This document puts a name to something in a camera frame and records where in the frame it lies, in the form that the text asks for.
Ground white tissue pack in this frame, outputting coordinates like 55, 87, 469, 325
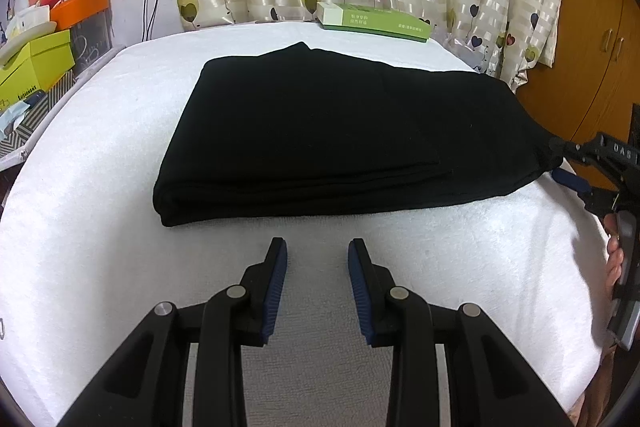
6, 5, 50, 40

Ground person's right hand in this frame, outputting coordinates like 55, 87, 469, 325
603, 213, 625, 300

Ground black pants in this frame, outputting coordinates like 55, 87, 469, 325
152, 43, 563, 227

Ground green flat box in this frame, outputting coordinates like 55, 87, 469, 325
316, 2, 432, 42

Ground white bed sheet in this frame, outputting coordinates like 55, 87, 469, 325
1, 23, 608, 426

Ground orange box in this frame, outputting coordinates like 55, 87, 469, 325
50, 0, 110, 30

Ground brown wooden wardrobe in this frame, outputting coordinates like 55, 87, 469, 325
514, 0, 640, 218

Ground lime green shoe box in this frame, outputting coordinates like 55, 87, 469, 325
0, 29, 75, 110

